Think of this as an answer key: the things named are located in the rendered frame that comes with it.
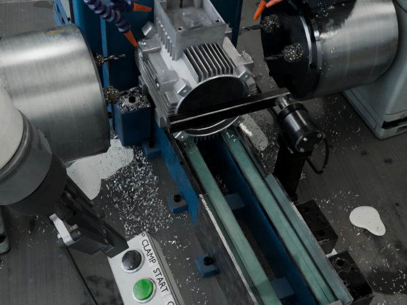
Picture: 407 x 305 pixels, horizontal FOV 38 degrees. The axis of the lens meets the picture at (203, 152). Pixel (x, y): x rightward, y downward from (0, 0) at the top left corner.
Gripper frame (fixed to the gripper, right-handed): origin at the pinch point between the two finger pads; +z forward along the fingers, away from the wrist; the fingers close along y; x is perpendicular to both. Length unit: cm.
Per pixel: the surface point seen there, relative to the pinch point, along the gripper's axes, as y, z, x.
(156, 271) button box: -3.2, 8.6, -2.5
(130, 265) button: -0.7, 8.0, 0.6
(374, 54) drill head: 28, 33, -55
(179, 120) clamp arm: 27.3, 19.7, -14.6
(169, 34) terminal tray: 40.9, 12.7, -21.2
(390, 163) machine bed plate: 19, 61, -50
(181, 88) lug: 30.0, 15.1, -18.0
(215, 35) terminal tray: 37.8, 15.9, -28.5
